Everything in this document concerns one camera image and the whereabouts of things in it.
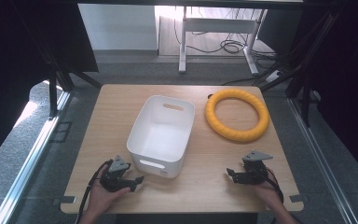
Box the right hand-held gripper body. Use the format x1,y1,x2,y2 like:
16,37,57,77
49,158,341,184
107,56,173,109
241,149,274,186

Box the person's right hand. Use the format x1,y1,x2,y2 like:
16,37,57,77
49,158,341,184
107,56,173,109
254,181,286,213

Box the black floor cables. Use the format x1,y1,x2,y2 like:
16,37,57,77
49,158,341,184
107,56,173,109
172,7,279,63

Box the yellow ribbed ring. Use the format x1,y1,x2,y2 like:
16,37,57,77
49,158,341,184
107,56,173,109
204,88,271,144

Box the black red right gripper cable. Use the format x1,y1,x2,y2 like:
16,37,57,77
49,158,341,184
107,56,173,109
264,167,285,203

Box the white power strip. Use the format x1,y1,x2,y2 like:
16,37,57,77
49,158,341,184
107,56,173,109
265,70,283,84

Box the aluminium floor rail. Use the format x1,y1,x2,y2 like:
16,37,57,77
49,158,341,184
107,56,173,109
286,97,358,224
0,91,73,224

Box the black metal stand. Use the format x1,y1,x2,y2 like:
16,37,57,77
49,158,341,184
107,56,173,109
21,6,104,119
253,12,339,127

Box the white metal desk frame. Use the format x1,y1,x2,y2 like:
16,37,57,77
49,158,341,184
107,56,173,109
178,6,268,77

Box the person's left hand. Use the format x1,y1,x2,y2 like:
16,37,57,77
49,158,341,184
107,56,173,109
86,164,131,217

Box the white plastic storage bin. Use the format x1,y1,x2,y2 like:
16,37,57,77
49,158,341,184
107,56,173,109
126,94,196,179

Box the dark monitor panel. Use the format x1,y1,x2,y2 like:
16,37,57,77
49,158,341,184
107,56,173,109
256,8,303,54

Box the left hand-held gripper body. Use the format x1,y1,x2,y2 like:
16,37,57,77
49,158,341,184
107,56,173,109
100,155,135,192

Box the black curtain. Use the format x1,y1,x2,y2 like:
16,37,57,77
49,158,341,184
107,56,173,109
0,0,100,172

